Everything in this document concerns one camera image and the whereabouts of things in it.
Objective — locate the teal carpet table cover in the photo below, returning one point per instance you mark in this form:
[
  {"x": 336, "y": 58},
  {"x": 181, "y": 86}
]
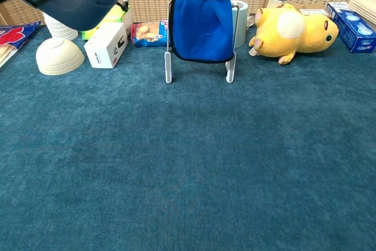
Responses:
[{"x": 176, "y": 160}]

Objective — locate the light blue mug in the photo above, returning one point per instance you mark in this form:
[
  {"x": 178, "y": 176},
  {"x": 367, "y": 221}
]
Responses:
[{"x": 241, "y": 24}]

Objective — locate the white cardboard box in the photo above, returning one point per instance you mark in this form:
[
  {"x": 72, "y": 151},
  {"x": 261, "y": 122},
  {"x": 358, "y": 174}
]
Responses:
[{"x": 102, "y": 45}]

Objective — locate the green tissue box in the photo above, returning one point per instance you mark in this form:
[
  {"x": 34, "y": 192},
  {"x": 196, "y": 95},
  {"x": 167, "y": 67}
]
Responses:
[{"x": 105, "y": 20}]

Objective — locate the grey and blue cloth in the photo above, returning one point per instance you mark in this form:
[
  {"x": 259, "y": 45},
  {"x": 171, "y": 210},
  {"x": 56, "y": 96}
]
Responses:
[{"x": 202, "y": 21}]

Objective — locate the yellow plush toy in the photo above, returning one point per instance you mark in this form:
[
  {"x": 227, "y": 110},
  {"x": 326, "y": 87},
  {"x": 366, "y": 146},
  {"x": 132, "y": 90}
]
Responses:
[{"x": 293, "y": 36}]

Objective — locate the stack of paper cups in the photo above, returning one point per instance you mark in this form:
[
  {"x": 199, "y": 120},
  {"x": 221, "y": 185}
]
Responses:
[{"x": 61, "y": 30}]

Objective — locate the blue biscuit bag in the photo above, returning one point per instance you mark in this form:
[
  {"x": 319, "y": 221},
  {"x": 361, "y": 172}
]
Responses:
[{"x": 147, "y": 35}]

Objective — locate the long blue carton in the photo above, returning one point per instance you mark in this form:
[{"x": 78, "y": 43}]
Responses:
[{"x": 352, "y": 30}]

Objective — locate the beige upturned bowl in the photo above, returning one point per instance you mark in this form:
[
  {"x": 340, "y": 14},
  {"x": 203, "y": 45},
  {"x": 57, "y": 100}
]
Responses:
[{"x": 58, "y": 57}]

